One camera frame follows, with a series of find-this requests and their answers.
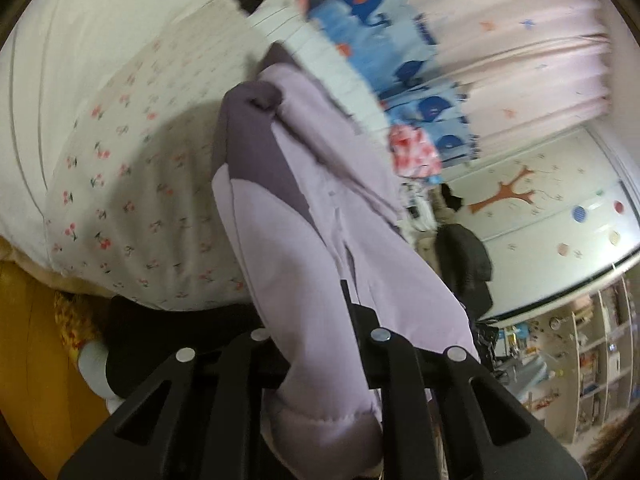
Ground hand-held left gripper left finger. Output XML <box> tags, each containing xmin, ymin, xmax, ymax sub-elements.
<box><xmin>57</xmin><ymin>329</ymin><xmax>293</xmax><ymax>480</ymax></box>

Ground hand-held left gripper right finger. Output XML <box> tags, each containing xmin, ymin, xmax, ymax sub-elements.
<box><xmin>340</xmin><ymin>280</ymin><xmax>587</xmax><ymax>480</ymax></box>

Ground purple two-tone jacket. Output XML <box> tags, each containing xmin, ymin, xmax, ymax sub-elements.
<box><xmin>211</xmin><ymin>42</ymin><xmax>481</xmax><ymax>476</ymax></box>

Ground person's black trousers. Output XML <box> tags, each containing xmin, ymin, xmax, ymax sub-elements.
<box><xmin>105</xmin><ymin>294</ymin><xmax>261</xmax><ymax>401</ymax></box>

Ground black hanging coat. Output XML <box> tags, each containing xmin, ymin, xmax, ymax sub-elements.
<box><xmin>434</xmin><ymin>222</ymin><xmax>495</xmax><ymax>321</ymax></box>

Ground white shoe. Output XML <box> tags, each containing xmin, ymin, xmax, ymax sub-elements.
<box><xmin>77</xmin><ymin>342</ymin><xmax>123</xmax><ymax>413</ymax></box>

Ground dark cloth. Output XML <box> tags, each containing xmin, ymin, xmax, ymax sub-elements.
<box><xmin>440</xmin><ymin>184</ymin><xmax>467</xmax><ymax>212</ymax></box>

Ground yellow floral cloth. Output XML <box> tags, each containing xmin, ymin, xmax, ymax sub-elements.
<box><xmin>52</xmin><ymin>289</ymin><xmax>103</xmax><ymax>361</ymax></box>

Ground cherry print bedsheet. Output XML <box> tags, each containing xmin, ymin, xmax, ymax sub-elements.
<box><xmin>45</xmin><ymin>0</ymin><xmax>271</xmax><ymax>311</ymax></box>

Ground white bookshelf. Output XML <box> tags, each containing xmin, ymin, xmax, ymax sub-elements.
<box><xmin>500</xmin><ymin>275</ymin><xmax>640</xmax><ymax>441</ymax></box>

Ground pink patterned cloth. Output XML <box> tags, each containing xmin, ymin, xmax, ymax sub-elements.
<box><xmin>389</xmin><ymin>125</ymin><xmax>443</xmax><ymax>178</ymax></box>

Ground white wardrobe door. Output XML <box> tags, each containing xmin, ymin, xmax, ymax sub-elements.
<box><xmin>442</xmin><ymin>127</ymin><xmax>640</xmax><ymax>321</ymax></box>

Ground whale print curtain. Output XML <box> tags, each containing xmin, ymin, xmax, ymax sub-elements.
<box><xmin>295</xmin><ymin>0</ymin><xmax>613</xmax><ymax>181</ymax></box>

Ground white striped duvet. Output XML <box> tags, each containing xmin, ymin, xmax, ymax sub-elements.
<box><xmin>0</xmin><ymin>0</ymin><xmax>391</xmax><ymax>266</ymax></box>

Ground orange tree wall sticker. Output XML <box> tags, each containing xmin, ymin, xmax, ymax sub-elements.
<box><xmin>469</xmin><ymin>165</ymin><xmax>538</xmax><ymax>216</ymax></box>

